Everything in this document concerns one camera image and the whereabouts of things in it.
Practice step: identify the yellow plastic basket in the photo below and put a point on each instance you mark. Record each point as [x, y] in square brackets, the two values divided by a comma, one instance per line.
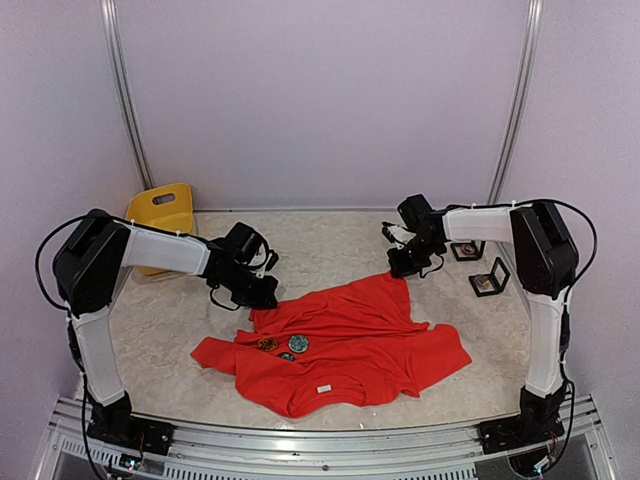
[162, 205]

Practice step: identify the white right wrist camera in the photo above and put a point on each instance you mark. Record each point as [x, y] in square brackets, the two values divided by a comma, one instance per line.
[396, 234]

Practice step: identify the aluminium corner post right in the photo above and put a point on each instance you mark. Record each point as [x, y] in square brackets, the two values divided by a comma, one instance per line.
[519, 98]

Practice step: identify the black display case far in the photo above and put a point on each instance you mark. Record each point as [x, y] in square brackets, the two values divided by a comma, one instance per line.
[468, 251]

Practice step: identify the black display case near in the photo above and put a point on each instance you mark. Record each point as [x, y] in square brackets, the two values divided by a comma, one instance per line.
[492, 283]

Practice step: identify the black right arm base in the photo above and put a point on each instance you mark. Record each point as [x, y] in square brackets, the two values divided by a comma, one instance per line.
[517, 431]

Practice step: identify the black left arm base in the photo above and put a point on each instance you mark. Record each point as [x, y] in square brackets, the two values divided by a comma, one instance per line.
[136, 433]

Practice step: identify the black display case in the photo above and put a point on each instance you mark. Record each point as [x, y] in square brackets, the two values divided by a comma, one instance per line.
[492, 283]
[468, 251]

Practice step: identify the dark blue round brooch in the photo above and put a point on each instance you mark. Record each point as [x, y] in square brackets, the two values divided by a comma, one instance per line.
[287, 356]

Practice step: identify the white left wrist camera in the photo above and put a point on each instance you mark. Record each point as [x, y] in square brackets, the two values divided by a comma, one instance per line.
[263, 262]

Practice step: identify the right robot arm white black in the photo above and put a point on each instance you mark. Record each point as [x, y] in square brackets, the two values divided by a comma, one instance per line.
[547, 268]

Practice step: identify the red t-shirt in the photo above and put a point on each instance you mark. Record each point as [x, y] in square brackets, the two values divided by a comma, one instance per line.
[365, 350]

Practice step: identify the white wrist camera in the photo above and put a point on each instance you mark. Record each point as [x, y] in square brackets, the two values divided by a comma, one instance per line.
[263, 262]
[396, 234]

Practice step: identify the aluminium corner post left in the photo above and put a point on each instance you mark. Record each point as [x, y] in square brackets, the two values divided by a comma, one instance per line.
[108, 9]

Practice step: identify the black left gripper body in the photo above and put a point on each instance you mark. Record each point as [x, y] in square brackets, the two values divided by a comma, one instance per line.
[249, 294]

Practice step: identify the orange round brooch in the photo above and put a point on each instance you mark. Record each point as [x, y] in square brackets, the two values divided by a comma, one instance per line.
[267, 344]

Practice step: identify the teal round brooch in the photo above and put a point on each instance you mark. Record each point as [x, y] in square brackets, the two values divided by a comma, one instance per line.
[298, 344]

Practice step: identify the aluminium front rail frame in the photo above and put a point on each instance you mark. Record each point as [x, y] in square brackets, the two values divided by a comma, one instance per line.
[223, 436]

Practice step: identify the aluminium corner post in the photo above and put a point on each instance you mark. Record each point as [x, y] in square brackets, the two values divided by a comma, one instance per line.
[108, 9]
[519, 98]

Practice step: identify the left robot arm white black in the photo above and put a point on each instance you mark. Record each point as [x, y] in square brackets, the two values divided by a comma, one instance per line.
[89, 265]

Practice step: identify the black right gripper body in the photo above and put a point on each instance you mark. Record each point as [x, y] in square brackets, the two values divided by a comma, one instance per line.
[417, 257]

